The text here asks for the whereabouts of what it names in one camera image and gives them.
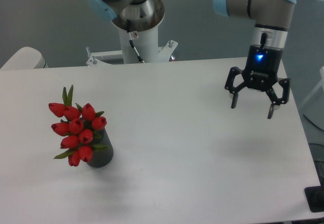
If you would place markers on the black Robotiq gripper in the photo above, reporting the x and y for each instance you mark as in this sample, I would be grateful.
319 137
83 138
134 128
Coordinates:
263 69

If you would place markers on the red tulip bouquet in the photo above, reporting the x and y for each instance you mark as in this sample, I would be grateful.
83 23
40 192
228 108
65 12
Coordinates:
77 125

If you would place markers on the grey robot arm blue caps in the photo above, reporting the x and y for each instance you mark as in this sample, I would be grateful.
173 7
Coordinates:
272 21

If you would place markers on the dark grey ribbed vase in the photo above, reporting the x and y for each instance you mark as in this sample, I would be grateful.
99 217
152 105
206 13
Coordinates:
99 152

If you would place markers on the white furniture at right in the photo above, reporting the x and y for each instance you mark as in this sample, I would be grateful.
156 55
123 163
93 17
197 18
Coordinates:
314 94

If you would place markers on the black device at table edge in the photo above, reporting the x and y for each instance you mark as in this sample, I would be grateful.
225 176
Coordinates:
314 196

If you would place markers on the white chair at left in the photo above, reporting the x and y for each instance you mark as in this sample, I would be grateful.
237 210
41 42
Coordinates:
25 58

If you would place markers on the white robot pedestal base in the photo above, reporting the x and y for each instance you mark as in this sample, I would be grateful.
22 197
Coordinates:
137 27

